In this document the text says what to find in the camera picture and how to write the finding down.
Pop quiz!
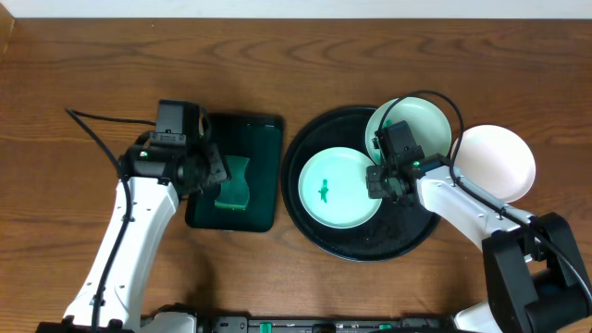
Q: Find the green wavy sponge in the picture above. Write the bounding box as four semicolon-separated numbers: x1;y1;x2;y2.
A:
215;155;251;210

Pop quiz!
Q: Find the pale green plate bottom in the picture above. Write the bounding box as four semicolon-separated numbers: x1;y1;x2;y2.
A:
297;147;382;229

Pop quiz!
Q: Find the pale green plate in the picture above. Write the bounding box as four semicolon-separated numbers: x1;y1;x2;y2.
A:
297;147;382;229
364;97;451;164

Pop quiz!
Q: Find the white plate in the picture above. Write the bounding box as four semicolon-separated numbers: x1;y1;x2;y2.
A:
455;125;537;203

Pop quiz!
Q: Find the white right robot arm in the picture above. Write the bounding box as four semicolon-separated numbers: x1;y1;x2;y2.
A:
366;121;591;333

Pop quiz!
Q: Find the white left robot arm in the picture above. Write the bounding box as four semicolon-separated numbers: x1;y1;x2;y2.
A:
37;100;231;332

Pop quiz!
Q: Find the black rectangular tray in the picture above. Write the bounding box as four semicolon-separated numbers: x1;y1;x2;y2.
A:
185;113;284;232

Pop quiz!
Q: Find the black round tray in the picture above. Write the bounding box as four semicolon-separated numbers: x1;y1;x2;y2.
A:
281;105;439;262

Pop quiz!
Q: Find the pale green plate top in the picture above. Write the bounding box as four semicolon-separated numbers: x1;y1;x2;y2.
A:
364;97;451;164

